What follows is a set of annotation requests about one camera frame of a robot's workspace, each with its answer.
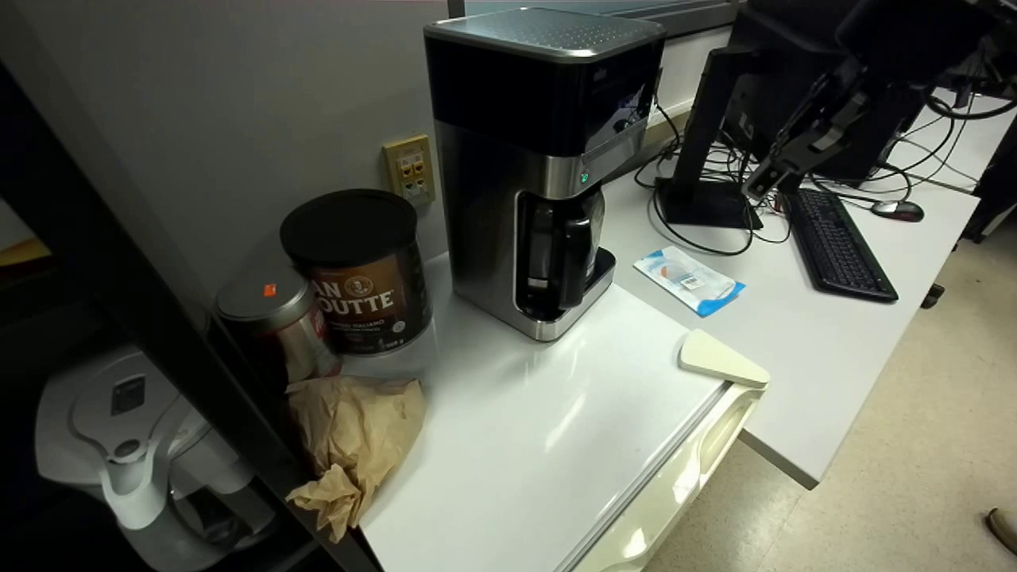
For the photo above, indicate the blue white wipes packet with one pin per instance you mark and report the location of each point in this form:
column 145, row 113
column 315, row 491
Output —
column 689, row 280

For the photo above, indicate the cream wedge shaped piece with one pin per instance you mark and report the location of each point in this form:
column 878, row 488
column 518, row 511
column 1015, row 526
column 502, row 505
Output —
column 719, row 357

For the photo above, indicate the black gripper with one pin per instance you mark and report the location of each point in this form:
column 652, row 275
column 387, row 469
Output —
column 825, row 116

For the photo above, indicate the beige wall outlet plate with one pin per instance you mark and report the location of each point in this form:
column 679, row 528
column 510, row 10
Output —
column 409, row 165

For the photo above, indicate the black chair caster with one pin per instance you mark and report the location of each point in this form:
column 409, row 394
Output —
column 932, row 297

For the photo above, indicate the small steel canister orange dot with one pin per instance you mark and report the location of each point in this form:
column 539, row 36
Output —
column 279, row 318

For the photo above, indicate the black computer monitor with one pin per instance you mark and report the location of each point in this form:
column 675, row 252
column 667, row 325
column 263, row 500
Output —
column 774, row 50

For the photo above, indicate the crumpled brown paper bag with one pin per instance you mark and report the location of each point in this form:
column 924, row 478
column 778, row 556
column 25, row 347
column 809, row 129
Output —
column 355, row 433

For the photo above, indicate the black computer keyboard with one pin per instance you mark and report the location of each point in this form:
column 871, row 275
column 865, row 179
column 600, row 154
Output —
column 844, row 250

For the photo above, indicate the brown coffee can black lid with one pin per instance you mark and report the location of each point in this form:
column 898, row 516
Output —
column 366, row 287

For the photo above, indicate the black steel drip coffee maker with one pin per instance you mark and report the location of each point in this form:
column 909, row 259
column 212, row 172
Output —
column 528, row 96

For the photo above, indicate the black computer mouse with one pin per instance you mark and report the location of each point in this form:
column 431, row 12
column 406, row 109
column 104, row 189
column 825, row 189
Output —
column 898, row 210

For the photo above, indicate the black monitor stand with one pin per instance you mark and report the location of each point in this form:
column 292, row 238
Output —
column 705, row 196

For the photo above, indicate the black shelf frame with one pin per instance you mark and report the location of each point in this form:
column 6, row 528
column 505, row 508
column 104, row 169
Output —
column 95, row 263

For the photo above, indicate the white water filter pitcher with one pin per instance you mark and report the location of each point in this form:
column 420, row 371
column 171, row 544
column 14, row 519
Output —
column 117, row 422

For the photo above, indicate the white mini fridge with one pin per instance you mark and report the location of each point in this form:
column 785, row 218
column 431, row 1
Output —
column 528, row 433

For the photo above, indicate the white office desk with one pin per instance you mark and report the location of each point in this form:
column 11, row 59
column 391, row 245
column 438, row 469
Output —
column 847, row 336

